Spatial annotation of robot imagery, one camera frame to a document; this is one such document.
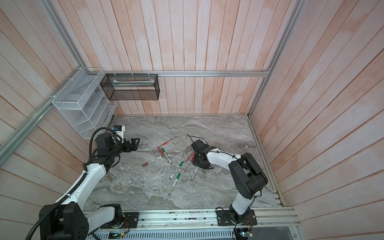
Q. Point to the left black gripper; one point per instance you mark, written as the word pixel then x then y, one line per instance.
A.
pixel 134 148

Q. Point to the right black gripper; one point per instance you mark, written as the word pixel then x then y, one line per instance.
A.
pixel 195 162

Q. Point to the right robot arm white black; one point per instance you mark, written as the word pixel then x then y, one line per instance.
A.
pixel 248 176

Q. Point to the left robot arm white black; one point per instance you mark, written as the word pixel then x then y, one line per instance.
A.
pixel 65 219

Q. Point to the red gel pen cluster three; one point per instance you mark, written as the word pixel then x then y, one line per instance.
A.
pixel 189 163

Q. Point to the red gel pen cluster two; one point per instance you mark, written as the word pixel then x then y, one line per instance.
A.
pixel 192 158

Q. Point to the red gel pen cluster one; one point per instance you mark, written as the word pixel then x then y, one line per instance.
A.
pixel 190 156

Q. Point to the red gel pen top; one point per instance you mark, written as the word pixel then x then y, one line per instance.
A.
pixel 166 142

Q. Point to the black mesh basket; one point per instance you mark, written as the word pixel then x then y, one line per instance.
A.
pixel 131 87

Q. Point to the green circuit board right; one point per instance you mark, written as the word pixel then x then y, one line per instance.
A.
pixel 242 234

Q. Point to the green circuit board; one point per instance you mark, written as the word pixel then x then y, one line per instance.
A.
pixel 115 235
pixel 242 234

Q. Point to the green circuit board left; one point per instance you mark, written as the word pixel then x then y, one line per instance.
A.
pixel 115 235

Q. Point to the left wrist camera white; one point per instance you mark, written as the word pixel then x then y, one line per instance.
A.
pixel 119 129

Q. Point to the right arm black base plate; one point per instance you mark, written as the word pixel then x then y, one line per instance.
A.
pixel 231 218

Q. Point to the white wire mesh shelf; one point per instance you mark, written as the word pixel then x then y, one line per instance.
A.
pixel 83 102

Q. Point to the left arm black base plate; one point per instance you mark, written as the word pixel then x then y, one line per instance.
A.
pixel 126 221

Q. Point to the aluminium frame rail back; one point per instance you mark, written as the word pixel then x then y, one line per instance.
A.
pixel 164 74

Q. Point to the aluminium frame rail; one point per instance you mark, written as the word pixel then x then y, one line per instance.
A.
pixel 20 135
pixel 164 74

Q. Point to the aluminium mounting rail front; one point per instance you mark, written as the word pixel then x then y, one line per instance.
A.
pixel 148 220

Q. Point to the aluminium frame rail left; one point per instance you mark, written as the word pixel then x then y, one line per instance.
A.
pixel 20 135

